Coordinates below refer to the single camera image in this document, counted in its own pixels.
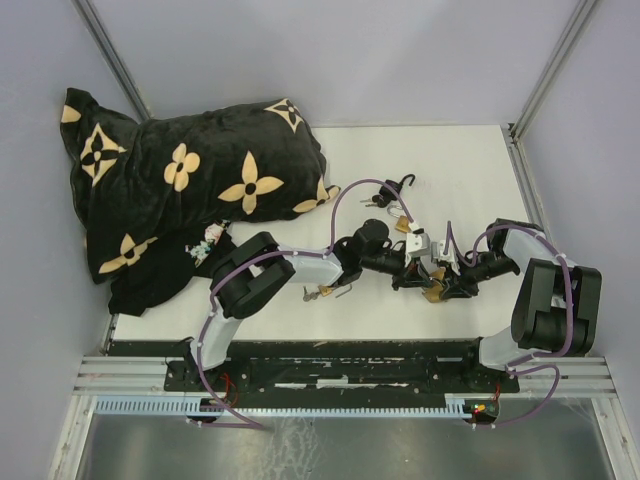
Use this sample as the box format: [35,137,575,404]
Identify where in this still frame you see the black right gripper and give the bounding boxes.
[437,251,517,300]

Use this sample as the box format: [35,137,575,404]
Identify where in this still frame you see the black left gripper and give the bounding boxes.
[362,250,433,294]

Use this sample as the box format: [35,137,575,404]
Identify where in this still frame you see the large brass padlock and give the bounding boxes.
[422,268,446,304]

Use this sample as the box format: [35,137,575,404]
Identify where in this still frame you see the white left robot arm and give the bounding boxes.
[186,219,435,390]

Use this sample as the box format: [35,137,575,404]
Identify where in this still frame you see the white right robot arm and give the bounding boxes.
[427,219,602,391]

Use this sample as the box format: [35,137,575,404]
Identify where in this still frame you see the small brass padlock top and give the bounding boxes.
[387,204,412,233]

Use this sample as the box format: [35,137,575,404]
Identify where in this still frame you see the small brass padlock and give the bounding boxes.
[318,284,353,298]
[387,204,412,233]

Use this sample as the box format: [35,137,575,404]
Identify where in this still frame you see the black padlock keys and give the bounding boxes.
[361,195,389,208]

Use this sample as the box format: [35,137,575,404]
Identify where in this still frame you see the black padlock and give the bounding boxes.
[378,173,416,204]

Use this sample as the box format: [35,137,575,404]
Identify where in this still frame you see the small brass padlock left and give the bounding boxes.
[318,284,353,298]

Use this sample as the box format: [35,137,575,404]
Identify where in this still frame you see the small left padlock keys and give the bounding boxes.
[303,287,321,302]

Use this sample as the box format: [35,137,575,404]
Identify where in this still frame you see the black floral garment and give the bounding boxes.
[108,220,235,316]

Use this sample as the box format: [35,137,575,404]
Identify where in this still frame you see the black floral plush pillow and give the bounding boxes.
[60,88,340,283]

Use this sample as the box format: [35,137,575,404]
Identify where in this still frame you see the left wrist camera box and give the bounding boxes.
[405,228,431,263]

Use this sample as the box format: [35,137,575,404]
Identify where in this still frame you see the right aluminium frame post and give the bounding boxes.
[509,0,602,146]

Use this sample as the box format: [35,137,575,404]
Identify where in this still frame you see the aluminium frame post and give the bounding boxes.
[509,0,602,146]
[71,0,152,121]

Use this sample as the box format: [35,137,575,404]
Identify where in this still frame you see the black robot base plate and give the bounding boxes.
[169,340,517,406]

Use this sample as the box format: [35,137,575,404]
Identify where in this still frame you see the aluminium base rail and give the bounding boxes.
[73,357,617,399]

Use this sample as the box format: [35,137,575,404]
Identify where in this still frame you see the light blue cable duct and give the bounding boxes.
[93,395,474,420]

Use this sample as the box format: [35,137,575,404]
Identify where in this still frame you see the left aluminium frame post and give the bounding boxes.
[71,0,152,121]

